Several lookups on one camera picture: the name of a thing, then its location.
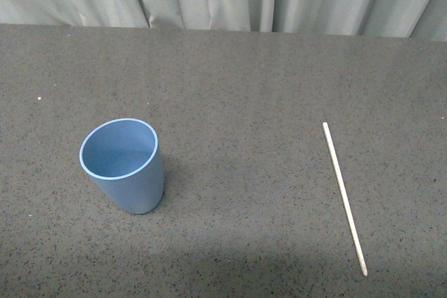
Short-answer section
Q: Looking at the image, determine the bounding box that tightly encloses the white chopstick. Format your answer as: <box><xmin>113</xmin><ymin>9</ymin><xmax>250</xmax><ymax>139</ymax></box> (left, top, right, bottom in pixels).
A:
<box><xmin>322</xmin><ymin>122</ymin><xmax>368</xmax><ymax>277</ymax></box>

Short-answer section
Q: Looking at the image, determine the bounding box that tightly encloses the blue plastic cup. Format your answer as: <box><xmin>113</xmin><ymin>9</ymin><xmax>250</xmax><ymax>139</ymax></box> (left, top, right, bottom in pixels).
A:
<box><xmin>79</xmin><ymin>118</ymin><xmax>164</xmax><ymax>214</ymax></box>

